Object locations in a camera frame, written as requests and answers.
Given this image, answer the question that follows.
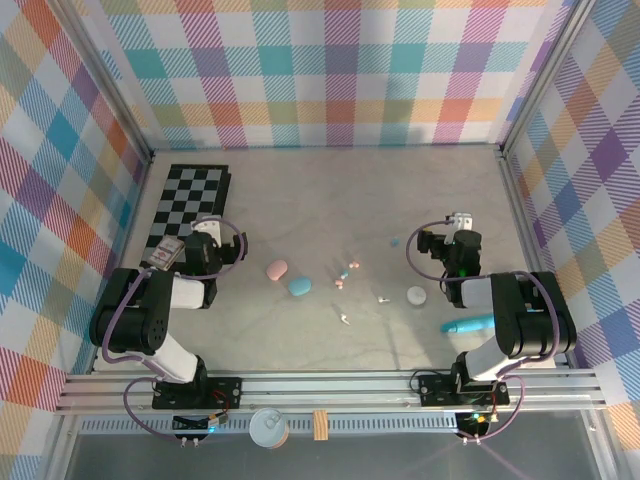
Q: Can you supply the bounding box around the silver tin can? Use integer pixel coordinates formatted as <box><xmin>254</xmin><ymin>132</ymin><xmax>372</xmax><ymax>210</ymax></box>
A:
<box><xmin>248</xmin><ymin>407</ymin><xmax>290</xmax><ymax>452</ymax></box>

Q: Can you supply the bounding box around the aluminium table edge rail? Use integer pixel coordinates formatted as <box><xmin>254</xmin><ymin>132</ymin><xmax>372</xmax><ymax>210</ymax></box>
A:
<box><xmin>89</xmin><ymin>154</ymin><xmax>154</xmax><ymax>374</ymax></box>
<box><xmin>499</xmin><ymin>148</ymin><xmax>571</xmax><ymax>369</ymax></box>

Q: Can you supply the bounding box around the aluminium frame post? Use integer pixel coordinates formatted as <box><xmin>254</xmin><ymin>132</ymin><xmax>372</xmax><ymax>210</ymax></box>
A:
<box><xmin>498</xmin><ymin>0</ymin><xmax>602</xmax><ymax>157</ymax></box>
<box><xmin>62</xmin><ymin>0</ymin><xmax>154</xmax><ymax>166</ymax></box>

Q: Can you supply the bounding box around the playing card box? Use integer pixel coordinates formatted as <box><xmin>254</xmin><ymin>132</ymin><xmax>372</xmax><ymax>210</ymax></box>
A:
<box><xmin>149</xmin><ymin>236</ymin><xmax>184</xmax><ymax>269</ymax></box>

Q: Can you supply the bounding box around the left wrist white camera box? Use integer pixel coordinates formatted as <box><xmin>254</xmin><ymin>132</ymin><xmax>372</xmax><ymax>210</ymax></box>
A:
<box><xmin>191</xmin><ymin>214</ymin><xmax>222</xmax><ymax>247</ymax></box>

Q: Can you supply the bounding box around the perforated metal cable tray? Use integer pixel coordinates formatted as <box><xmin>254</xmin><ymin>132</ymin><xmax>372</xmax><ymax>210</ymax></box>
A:
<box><xmin>79</xmin><ymin>417</ymin><xmax>464</xmax><ymax>437</ymax></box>

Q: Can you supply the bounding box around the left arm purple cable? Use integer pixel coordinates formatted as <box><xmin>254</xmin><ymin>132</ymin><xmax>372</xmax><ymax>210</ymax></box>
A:
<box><xmin>101</xmin><ymin>214</ymin><xmax>250</xmax><ymax>444</ymax></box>

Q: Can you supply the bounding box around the black grey chessboard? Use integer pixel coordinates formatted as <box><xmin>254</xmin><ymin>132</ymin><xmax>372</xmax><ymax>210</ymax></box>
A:
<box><xmin>144</xmin><ymin>163</ymin><xmax>234</xmax><ymax>272</ymax></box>

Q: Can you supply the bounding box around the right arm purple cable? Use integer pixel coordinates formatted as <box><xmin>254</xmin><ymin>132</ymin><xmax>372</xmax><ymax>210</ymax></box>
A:
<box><xmin>405</xmin><ymin>217</ymin><xmax>562</xmax><ymax>444</ymax></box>

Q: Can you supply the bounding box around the aluminium mounting rail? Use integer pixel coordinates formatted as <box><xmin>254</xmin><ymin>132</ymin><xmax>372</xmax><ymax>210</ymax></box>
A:
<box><xmin>53</xmin><ymin>369</ymin><xmax>607</xmax><ymax>415</ymax></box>

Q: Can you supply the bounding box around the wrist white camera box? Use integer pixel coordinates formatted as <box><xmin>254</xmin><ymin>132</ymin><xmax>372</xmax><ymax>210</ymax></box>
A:
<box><xmin>191</xmin><ymin>214</ymin><xmax>222</xmax><ymax>247</ymax></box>
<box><xmin>444</xmin><ymin>211</ymin><xmax>474</xmax><ymax>232</ymax></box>

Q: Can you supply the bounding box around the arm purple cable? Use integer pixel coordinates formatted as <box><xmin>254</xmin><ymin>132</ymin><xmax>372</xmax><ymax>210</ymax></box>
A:
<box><xmin>405</xmin><ymin>217</ymin><xmax>562</xmax><ymax>444</ymax></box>
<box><xmin>101</xmin><ymin>214</ymin><xmax>250</xmax><ymax>444</ymax></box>

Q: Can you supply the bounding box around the turquoise pen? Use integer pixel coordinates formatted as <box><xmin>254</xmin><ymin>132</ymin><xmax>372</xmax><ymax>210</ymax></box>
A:
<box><xmin>439</xmin><ymin>315</ymin><xmax>497</xmax><ymax>336</ymax></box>

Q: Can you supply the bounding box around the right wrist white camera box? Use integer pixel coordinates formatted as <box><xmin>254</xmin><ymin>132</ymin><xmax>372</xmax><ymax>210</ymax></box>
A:
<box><xmin>444</xmin><ymin>211</ymin><xmax>474</xmax><ymax>232</ymax></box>

